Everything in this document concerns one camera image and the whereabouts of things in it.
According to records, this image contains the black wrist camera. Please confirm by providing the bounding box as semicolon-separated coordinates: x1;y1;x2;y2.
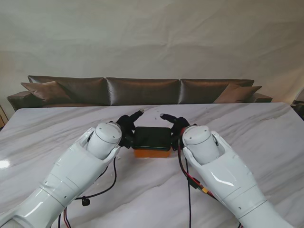
118;134;135;149
170;136;182;152

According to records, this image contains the brown leather sofa back cushion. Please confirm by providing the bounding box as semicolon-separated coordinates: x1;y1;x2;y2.
28;75;106;105
105;77;181;106
180;78;255;105

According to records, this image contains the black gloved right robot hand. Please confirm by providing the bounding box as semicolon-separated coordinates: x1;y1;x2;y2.
160;113;198;141

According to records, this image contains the dark background object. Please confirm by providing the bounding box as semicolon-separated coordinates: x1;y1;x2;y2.
291;99;304;119

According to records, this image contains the brown leather sofa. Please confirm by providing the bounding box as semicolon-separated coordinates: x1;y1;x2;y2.
6;75;273;112

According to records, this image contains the red black left arm cable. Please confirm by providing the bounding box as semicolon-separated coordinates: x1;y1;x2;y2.
56;155;118;228

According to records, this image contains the red black right arm cable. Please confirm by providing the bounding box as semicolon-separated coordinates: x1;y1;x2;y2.
177;140;216;228

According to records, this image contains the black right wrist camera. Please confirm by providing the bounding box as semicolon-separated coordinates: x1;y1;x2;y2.
170;136;182;152

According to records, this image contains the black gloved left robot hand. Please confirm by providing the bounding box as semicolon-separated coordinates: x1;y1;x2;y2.
115;109;145;141

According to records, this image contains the orange tissue box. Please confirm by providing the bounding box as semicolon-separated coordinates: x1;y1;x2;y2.
133;148;172;159

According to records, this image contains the wooden furniture piece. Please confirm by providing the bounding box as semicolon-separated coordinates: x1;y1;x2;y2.
0;104;7;129

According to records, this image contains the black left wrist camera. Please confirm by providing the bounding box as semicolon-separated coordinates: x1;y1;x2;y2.
118;134;135;149

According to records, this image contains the brown throw pillow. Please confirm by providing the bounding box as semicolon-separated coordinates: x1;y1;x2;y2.
20;80;72;103
213;83;263;104

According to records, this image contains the black tissue box base lid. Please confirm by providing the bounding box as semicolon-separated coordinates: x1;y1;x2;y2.
132;126;173;152

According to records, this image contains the red black arm cable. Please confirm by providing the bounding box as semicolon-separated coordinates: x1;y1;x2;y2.
56;155;118;228
177;140;216;228

